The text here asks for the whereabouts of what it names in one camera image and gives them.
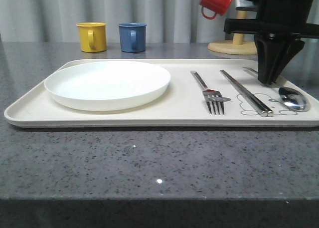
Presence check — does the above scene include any silver metal spoon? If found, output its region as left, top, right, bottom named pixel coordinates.
left=243, top=67, right=308, bottom=112

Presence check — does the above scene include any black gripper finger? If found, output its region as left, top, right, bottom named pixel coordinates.
left=271, top=37, right=305, bottom=82
left=254, top=34, right=287, bottom=84

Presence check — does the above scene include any blue enamel mug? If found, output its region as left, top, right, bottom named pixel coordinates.
left=118, top=22, right=147, bottom=53

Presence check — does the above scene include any silver metal fork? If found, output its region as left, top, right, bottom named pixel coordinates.
left=190, top=70, right=225, bottom=116

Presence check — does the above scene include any white round plate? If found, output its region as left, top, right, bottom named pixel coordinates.
left=44, top=61, right=171, bottom=111

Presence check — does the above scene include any yellow enamel mug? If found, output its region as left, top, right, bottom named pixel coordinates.
left=76, top=22, right=107, bottom=53

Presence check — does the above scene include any wooden mug tree stand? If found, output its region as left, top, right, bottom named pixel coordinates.
left=208, top=0, right=257, bottom=55

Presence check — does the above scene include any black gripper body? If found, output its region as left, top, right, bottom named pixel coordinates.
left=224, top=18, right=319, bottom=38

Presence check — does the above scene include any cream rabbit serving tray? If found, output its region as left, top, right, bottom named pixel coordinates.
left=4, top=59, right=319, bottom=128

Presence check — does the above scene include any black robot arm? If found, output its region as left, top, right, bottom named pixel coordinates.
left=224, top=0, right=319, bottom=84

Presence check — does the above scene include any silver metal chopstick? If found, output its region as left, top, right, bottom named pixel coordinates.
left=222, top=69, right=274, bottom=117
left=219, top=69, right=269, bottom=118

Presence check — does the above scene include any grey curtain backdrop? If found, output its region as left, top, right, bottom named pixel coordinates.
left=0, top=0, right=319, bottom=43

